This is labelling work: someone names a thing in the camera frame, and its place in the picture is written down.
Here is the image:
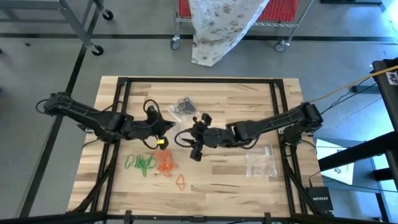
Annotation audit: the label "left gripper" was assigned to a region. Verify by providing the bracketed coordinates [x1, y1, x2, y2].
[128, 105, 177, 151]

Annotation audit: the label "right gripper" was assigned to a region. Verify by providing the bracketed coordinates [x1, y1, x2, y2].
[190, 113, 234, 162]

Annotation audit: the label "orange rubber band pile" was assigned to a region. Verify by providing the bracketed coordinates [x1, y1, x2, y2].
[152, 149, 180, 178]

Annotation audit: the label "black rubber band pile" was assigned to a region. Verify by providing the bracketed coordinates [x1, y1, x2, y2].
[175, 97, 197, 115]

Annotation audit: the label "single orange rubber band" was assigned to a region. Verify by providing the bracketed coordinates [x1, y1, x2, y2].
[175, 173, 187, 192]

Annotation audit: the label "green rubber band pile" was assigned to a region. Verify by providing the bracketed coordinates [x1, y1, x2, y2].
[124, 152, 159, 178]

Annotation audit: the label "white floral cloth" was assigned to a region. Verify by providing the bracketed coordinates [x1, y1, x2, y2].
[188, 0, 272, 67]

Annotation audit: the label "red plastic bin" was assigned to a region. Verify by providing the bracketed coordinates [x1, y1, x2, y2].
[178, 0, 193, 18]
[257, 0, 300, 22]

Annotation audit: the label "white paper sheet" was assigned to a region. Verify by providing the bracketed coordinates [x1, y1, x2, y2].
[315, 138, 355, 185]

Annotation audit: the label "black stand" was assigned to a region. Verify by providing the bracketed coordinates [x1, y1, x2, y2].
[317, 57, 398, 223]

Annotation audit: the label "black aluminium table frame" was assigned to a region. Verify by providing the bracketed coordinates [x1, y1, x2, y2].
[0, 77, 398, 224]

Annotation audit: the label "black cable bundle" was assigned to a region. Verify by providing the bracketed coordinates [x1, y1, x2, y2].
[68, 141, 121, 215]

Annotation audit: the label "grey wheeled table frame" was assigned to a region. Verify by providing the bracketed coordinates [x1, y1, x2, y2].
[0, 0, 114, 57]

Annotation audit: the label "black Netgear network switch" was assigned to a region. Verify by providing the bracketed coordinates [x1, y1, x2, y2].
[305, 185, 334, 215]

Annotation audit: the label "chrome wire shelf cart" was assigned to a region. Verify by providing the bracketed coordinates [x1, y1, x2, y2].
[169, 0, 315, 53]

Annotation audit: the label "black floor cables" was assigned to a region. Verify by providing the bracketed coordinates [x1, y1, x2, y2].
[320, 81, 384, 123]

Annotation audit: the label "yellow cable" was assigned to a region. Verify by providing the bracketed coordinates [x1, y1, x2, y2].
[307, 64, 398, 104]

